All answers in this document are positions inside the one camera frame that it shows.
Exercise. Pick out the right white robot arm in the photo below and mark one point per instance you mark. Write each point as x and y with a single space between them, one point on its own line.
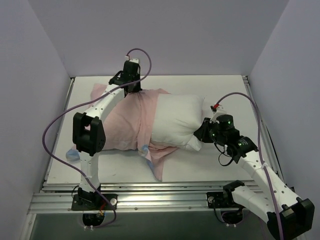
286 215

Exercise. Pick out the blue and pink printed pillowcase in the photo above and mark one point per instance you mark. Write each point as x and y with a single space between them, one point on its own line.
129 127

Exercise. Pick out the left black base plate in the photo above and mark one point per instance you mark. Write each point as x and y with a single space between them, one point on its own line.
95 202

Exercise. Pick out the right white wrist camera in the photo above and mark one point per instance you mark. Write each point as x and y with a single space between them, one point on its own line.
217 110

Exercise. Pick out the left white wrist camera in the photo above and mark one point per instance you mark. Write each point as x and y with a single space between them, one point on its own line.
133 60

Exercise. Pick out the aluminium front rail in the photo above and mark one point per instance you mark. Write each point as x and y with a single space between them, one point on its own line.
132 197

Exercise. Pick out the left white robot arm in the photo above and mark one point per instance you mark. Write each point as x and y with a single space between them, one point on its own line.
88 133

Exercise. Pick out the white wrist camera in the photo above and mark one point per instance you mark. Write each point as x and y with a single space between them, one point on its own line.
217 110
133 60

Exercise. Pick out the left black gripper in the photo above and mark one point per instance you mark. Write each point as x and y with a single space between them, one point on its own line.
131 87

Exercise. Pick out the white pillow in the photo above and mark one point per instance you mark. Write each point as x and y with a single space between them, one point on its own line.
176 119

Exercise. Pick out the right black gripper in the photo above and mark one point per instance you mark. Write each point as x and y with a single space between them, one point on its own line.
203 130

